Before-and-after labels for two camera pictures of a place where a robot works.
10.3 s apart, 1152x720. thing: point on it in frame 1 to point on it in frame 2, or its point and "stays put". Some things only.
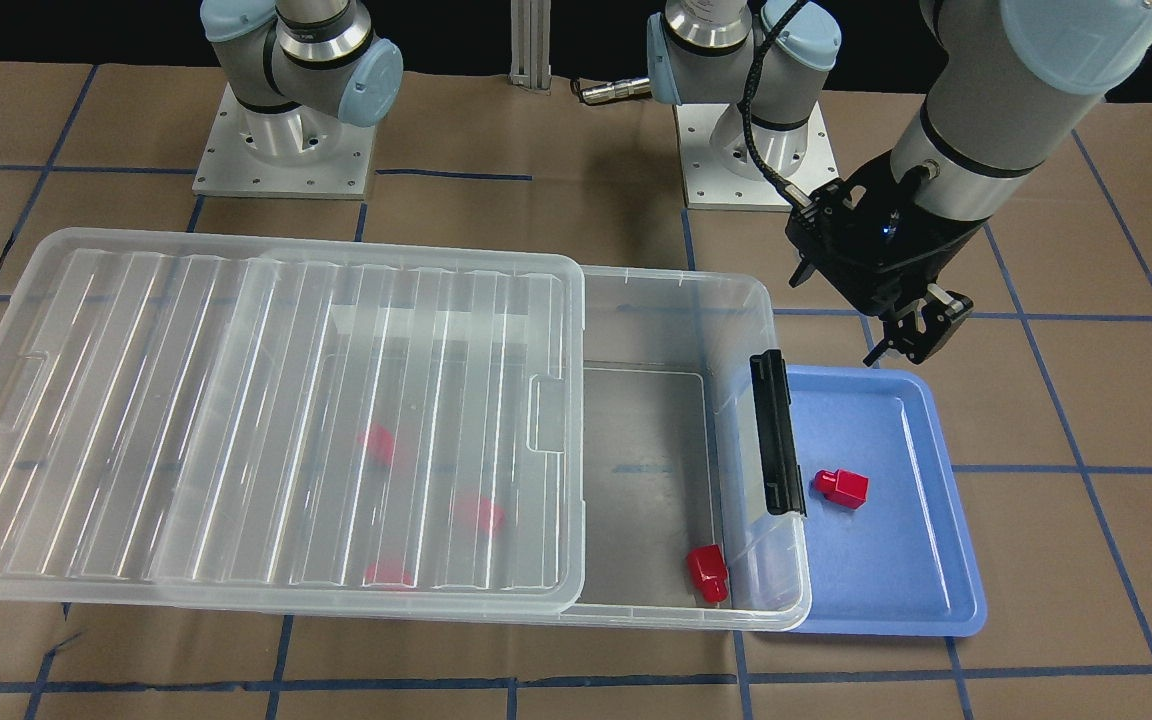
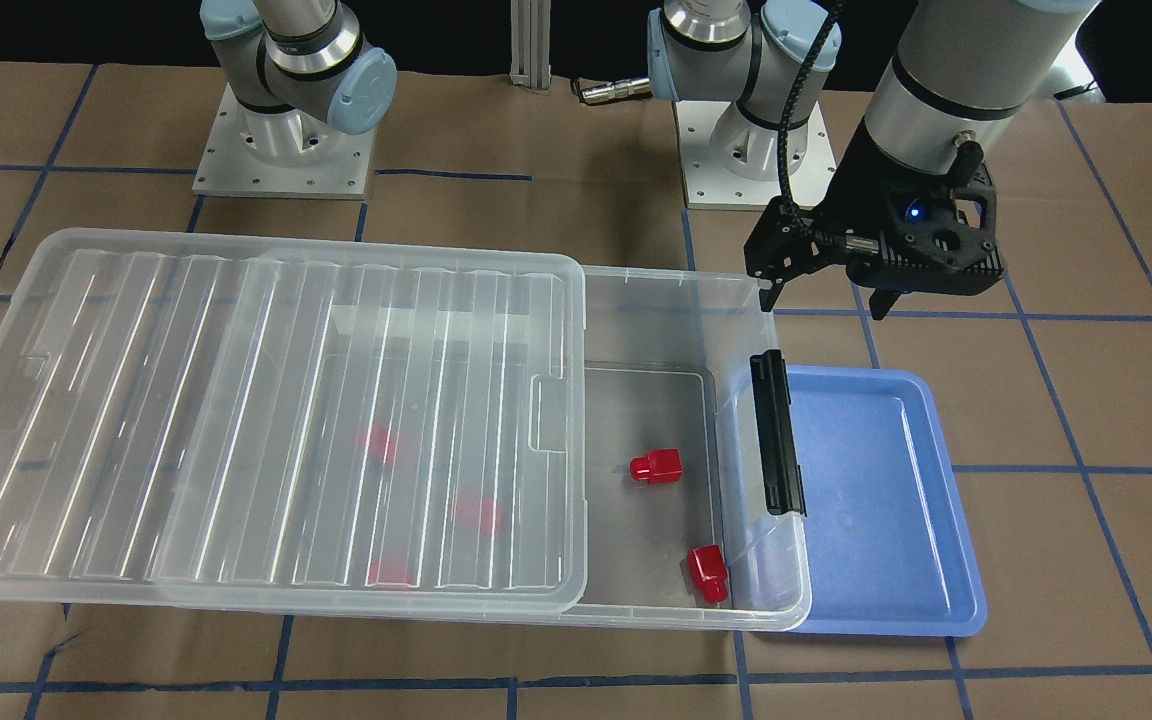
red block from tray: x=843 y=487 to x=660 y=466
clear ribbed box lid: x=175 y=419 stays put
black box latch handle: x=780 y=470 stays put
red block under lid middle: x=478 y=514 stays put
